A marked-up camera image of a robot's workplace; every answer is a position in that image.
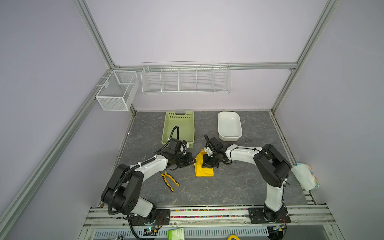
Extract yellow paper napkin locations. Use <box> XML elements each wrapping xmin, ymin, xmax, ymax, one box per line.
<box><xmin>194</xmin><ymin>149</ymin><xmax>214</xmax><ymax>177</ymax></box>

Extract green perforated plastic basket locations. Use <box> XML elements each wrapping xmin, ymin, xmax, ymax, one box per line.
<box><xmin>161</xmin><ymin>110</ymin><xmax>195</xmax><ymax>149</ymax></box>

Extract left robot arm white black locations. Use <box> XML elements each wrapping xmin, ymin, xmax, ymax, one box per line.
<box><xmin>101</xmin><ymin>126</ymin><xmax>196</xmax><ymax>223</ymax></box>

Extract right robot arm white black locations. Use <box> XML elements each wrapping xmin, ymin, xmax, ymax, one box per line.
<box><xmin>202</xmin><ymin>134</ymin><xmax>292</xmax><ymax>224</ymax></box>

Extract yellow black pliers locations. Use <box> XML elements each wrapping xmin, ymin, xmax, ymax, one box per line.
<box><xmin>161</xmin><ymin>171</ymin><xmax>180</xmax><ymax>192</ymax></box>

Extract white oval plastic tub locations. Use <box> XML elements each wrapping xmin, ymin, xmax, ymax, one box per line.
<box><xmin>218</xmin><ymin>112</ymin><xmax>243</xmax><ymax>142</ymax></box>

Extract green white small box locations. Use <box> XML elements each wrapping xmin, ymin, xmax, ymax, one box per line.
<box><xmin>168</xmin><ymin>228</ymin><xmax>185</xmax><ymax>240</ymax></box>

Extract yellow tape measure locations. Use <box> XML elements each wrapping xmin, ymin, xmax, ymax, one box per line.
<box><xmin>228</xmin><ymin>235</ymin><xmax>240</xmax><ymax>240</ymax></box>

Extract small white mesh basket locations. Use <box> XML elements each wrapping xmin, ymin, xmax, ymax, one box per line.
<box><xmin>96</xmin><ymin>71</ymin><xmax>140</xmax><ymax>112</ymax></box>

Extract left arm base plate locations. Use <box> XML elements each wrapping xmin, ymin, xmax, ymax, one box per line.
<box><xmin>130</xmin><ymin>209</ymin><xmax>171</xmax><ymax>226</ymax></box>

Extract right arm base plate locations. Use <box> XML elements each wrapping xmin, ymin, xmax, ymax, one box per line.
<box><xmin>249</xmin><ymin>206</ymin><xmax>291</xmax><ymax>224</ymax></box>

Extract long white wire shelf basket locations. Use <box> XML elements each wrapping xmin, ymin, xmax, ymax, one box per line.
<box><xmin>141</xmin><ymin>61</ymin><xmax>232</xmax><ymax>94</ymax></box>

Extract aluminium frame rail base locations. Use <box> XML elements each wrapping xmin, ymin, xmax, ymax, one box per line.
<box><xmin>79</xmin><ymin>205</ymin><xmax>344</xmax><ymax>240</ymax></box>

